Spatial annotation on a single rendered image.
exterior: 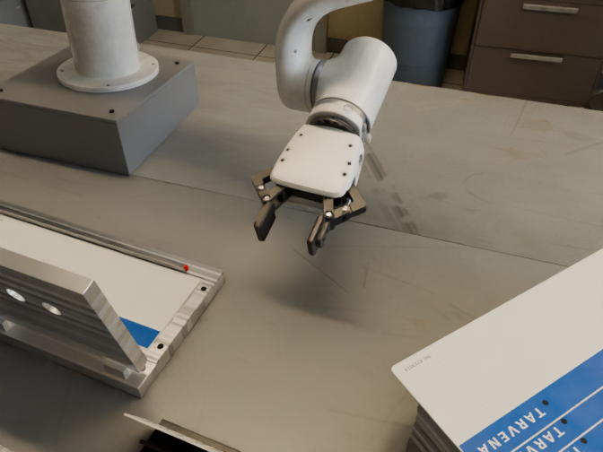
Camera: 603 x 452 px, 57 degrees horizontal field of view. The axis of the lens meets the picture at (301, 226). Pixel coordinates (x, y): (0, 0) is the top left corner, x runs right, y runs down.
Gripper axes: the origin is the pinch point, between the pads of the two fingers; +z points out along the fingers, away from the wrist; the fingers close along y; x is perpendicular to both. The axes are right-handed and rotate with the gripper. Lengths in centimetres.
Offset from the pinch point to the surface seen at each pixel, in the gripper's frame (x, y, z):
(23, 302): 4.0, 23.1, 19.5
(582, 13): -116, -41, -212
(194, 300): -10.5, 12.0, 8.4
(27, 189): -16, 54, -3
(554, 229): -23.7, -32.1, -26.2
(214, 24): -171, 173, -229
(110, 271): -10.7, 26.0, 8.1
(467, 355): -2.4, -23.1, 7.4
